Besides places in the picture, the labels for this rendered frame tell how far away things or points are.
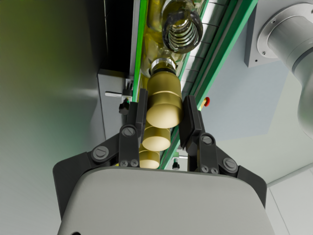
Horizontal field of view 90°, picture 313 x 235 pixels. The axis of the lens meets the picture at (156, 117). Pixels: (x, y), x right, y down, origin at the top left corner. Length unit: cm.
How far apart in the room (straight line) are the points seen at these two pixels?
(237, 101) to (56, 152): 95
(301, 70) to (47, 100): 61
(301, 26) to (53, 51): 67
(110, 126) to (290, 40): 67
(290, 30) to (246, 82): 33
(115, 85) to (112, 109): 11
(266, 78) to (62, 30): 91
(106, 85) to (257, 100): 85
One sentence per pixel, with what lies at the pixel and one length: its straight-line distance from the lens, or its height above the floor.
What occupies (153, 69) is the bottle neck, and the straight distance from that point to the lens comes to 18.
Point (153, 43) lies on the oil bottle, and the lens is 19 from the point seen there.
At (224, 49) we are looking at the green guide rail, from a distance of 36.
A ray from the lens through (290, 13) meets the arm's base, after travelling 77.
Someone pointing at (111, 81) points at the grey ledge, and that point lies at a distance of 49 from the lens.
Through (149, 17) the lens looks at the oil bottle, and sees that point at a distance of 18.
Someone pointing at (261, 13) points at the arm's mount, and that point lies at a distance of 73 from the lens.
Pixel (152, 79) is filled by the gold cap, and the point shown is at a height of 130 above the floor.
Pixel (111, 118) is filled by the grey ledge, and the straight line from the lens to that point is 61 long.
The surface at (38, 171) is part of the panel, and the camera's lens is 22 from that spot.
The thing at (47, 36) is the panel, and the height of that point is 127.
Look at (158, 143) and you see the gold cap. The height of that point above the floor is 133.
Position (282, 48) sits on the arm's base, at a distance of 70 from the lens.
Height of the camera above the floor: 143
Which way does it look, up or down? 41 degrees down
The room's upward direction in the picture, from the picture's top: 179 degrees counter-clockwise
